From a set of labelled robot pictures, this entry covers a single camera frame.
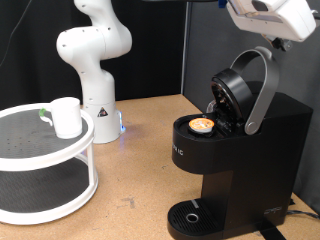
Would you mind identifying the silver coffee machine handle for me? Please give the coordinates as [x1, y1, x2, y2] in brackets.
[229, 45, 280, 136]

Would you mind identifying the black Keurig coffee machine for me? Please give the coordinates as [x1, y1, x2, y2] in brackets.
[166, 45, 314, 240]

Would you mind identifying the black backdrop curtain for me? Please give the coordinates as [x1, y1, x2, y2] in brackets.
[0, 0, 188, 111]

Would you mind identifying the black tape strip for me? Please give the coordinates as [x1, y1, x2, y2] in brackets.
[254, 226, 288, 240]

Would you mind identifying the white mug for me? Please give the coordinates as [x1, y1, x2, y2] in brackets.
[39, 96, 83, 140]

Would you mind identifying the braided power cord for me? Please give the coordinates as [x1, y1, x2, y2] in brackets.
[287, 209, 320, 221]

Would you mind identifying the orange lid coffee pod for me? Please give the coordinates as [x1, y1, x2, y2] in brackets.
[188, 117, 215, 134]

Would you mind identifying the white two-tier turntable shelf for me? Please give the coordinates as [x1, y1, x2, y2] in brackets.
[0, 102, 99, 226]

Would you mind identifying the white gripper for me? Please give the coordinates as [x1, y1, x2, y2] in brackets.
[226, 0, 318, 53]

